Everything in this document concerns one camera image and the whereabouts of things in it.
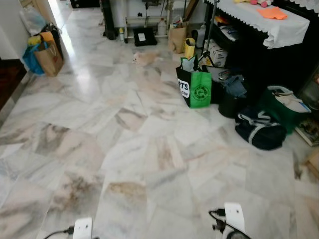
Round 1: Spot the stack of magazines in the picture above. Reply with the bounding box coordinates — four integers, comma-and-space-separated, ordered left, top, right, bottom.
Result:
295, 117, 319, 147

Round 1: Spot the dark green tote bag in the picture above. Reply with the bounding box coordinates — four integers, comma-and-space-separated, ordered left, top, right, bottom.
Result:
258, 85, 313, 135

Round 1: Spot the light wooden furniture corner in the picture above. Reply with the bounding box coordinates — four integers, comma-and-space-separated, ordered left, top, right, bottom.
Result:
305, 149, 319, 180

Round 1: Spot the navy duffel bag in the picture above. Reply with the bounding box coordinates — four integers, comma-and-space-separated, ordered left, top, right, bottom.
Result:
235, 108, 288, 151

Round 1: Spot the black bin with jeans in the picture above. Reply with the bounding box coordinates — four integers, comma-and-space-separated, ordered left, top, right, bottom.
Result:
218, 74, 248, 119

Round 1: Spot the white lace tablecloth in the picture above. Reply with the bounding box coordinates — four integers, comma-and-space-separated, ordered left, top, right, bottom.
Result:
216, 0, 311, 50

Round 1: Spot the orange cloth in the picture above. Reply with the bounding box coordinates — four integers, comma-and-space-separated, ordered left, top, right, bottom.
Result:
256, 5, 289, 21

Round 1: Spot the white cardboard box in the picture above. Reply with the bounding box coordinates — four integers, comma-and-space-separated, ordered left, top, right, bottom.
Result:
206, 39, 229, 68

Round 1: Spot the green and black shopping bag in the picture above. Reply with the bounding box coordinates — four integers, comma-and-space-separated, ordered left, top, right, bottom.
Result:
176, 57, 213, 109

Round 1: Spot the yellow roll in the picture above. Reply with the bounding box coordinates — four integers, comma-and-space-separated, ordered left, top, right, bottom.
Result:
183, 37, 196, 60

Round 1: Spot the small brown paper bag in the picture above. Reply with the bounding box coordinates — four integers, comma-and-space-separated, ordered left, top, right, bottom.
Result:
168, 22, 188, 54

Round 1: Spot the orange cat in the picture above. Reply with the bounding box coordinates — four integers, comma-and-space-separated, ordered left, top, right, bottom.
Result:
132, 51, 163, 67

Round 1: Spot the black box with white label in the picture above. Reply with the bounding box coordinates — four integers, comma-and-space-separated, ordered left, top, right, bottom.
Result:
133, 26, 159, 47

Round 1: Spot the blue bag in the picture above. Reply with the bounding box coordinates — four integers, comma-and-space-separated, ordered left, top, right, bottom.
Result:
22, 42, 46, 76

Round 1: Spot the white plastic bag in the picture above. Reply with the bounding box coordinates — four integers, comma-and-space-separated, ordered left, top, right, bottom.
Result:
19, 5, 48, 36

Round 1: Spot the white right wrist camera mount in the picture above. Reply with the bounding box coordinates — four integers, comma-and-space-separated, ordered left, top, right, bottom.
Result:
224, 202, 246, 239

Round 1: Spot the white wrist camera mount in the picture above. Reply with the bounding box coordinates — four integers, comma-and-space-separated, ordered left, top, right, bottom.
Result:
224, 202, 246, 239
73, 217, 93, 239

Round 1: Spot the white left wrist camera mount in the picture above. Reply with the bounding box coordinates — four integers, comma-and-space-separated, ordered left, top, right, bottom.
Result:
73, 217, 93, 239

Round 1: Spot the brown paper bag with handles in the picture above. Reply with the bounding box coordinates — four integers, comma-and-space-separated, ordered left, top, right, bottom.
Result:
33, 40, 64, 77

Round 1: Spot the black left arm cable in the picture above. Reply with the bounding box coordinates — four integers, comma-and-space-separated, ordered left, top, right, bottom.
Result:
44, 226, 75, 239

